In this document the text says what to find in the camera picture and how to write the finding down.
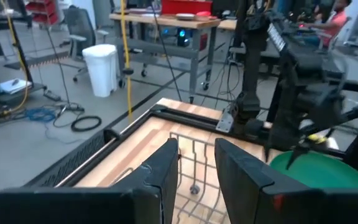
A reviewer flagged dark green plate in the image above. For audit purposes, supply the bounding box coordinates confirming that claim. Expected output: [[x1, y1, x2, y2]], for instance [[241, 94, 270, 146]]
[[270, 151, 358, 190]]

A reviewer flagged black hanging cable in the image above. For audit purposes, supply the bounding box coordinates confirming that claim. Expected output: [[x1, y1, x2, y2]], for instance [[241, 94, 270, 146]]
[[149, 0, 183, 103]]

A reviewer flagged grey wire dish rack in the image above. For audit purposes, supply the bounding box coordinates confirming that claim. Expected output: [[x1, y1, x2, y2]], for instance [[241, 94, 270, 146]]
[[109, 132, 232, 224]]

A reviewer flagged red storage bins rack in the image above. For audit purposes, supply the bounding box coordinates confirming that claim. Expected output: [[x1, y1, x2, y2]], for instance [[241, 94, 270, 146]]
[[25, 0, 59, 26]]

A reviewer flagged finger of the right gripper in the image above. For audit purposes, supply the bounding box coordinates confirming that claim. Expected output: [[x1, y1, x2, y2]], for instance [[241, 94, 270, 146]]
[[263, 124, 284, 163], [286, 141, 315, 170]]

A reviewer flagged black equipment stand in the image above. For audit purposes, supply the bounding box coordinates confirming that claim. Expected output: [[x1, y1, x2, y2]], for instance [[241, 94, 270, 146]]
[[0, 12, 48, 106]]

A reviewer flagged person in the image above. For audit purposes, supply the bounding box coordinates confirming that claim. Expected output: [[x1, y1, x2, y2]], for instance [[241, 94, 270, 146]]
[[300, 0, 353, 49]]

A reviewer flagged white notebook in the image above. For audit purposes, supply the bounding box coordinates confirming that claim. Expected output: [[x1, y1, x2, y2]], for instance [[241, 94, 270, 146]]
[[0, 78, 33, 95]]

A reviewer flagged large red bin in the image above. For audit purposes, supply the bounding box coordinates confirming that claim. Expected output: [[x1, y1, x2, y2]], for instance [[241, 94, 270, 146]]
[[160, 0, 213, 16]]

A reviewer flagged black computer tower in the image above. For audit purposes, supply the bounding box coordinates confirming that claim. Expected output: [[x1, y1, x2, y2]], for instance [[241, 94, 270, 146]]
[[176, 27, 192, 48]]

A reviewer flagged grey metal bracket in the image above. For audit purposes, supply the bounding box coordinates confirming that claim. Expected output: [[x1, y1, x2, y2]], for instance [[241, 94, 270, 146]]
[[215, 108, 235, 134]]

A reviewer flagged wooden top workbench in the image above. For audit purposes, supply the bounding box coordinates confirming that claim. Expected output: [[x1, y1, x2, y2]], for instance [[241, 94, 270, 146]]
[[109, 12, 239, 105]]

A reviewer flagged white trash bin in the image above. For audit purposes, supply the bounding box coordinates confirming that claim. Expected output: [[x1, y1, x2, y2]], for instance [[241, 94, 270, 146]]
[[81, 44, 119, 98]]

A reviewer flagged grey office chair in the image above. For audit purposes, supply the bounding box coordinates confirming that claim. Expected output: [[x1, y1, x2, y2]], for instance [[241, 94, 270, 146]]
[[61, 4, 111, 84]]

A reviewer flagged yellow tag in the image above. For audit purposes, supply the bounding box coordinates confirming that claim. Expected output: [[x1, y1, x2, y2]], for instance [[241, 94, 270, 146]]
[[308, 133, 328, 144]]

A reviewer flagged black coiled cable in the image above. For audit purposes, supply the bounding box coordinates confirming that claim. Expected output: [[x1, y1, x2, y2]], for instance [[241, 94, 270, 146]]
[[70, 115, 103, 133]]

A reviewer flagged black power strip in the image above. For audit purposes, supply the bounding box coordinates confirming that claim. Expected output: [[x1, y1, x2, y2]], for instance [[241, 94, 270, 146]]
[[43, 89, 62, 103]]

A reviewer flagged black aluminium table frame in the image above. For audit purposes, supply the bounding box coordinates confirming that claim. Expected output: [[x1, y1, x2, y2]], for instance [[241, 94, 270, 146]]
[[23, 104, 358, 189]]

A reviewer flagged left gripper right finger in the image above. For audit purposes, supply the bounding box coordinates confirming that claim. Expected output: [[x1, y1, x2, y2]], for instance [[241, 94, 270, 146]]
[[214, 138, 358, 224]]

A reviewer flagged small grey dish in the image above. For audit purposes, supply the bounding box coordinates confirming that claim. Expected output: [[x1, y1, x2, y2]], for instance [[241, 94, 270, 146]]
[[175, 12, 196, 21]]

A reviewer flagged yellow reel cable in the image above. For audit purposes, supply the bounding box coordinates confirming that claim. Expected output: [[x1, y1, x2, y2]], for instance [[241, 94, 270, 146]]
[[0, 0, 30, 113]]

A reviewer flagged blue cable bundle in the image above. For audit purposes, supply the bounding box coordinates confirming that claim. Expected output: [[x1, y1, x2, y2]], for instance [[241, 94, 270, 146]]
[[23, 106, 58, 124]]

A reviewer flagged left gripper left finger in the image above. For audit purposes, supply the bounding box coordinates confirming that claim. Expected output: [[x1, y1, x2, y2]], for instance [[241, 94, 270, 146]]
[[0, 138, 180, 224]]

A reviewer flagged yellow hanging cable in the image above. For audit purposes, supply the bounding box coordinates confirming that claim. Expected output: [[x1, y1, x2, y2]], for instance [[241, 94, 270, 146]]
[[119, 0, 134, 123]]

